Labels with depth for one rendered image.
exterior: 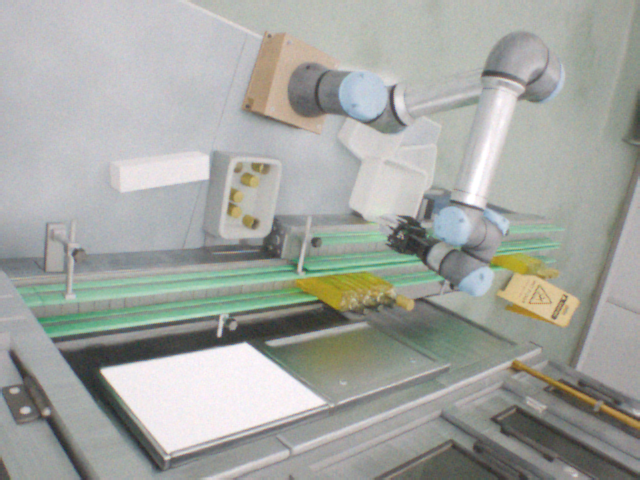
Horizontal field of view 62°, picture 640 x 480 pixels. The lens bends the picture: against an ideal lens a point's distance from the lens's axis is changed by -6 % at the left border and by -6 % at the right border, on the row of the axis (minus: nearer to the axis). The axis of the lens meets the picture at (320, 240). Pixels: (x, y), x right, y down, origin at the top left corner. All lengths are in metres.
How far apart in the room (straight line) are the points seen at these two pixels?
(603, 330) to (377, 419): 6.33
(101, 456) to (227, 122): 1.17
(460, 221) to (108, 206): 0.83
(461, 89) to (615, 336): 6.27
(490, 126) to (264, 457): 0.79
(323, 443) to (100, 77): 0.94
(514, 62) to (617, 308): 6.34
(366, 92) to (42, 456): 1.12
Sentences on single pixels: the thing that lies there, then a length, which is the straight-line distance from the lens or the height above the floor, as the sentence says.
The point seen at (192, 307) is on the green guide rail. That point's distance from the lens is 1.44.
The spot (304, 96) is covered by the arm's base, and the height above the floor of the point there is 0.90.
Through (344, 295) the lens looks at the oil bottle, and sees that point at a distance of 1.54.
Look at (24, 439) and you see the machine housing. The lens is 0.55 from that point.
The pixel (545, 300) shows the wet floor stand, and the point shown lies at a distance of 4.87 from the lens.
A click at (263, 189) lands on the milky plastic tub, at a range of 1.60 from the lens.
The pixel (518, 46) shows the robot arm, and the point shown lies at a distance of 1.24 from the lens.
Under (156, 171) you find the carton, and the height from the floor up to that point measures 0.81.
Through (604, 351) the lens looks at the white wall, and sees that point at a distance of 7.56.
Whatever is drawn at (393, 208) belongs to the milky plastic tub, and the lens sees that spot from 1.61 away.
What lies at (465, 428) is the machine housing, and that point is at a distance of 1.44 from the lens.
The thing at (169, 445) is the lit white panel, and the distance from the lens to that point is 1.09.
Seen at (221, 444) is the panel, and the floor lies 1.32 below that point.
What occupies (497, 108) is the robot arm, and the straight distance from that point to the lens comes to 1.20.
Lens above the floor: 2.02
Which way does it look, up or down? 43 degrees down
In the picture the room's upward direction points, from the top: 115 degrees clockwise
